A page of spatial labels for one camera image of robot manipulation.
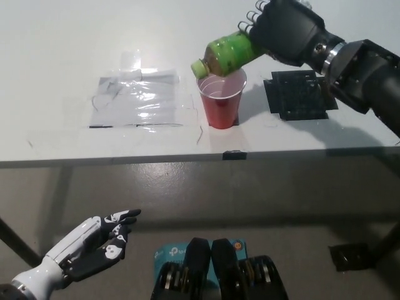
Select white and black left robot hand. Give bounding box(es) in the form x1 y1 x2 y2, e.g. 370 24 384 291
11 208 142 300

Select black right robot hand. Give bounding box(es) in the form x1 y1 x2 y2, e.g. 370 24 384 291
237 0 346 75

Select green tea plastic bottle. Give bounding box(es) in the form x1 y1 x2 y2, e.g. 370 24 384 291
190 31 267 79

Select red plastic cup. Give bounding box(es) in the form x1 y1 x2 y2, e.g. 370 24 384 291
196 67 248 129

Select black table leg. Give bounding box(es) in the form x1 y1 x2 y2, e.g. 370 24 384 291
0 216 44 267

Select black tape square patch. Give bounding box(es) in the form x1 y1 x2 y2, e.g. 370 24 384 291
263 70 339 121

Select teal tp-link box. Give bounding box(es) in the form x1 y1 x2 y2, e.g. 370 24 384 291
154 239 251 294

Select small black tape strip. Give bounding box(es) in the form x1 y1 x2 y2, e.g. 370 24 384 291
222 150 246 161

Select taped clear plastic sheet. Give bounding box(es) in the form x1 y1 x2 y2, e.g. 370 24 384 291
89 69 185 129

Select black tape floor patch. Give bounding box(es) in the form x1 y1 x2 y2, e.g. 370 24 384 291
327 242 373 273

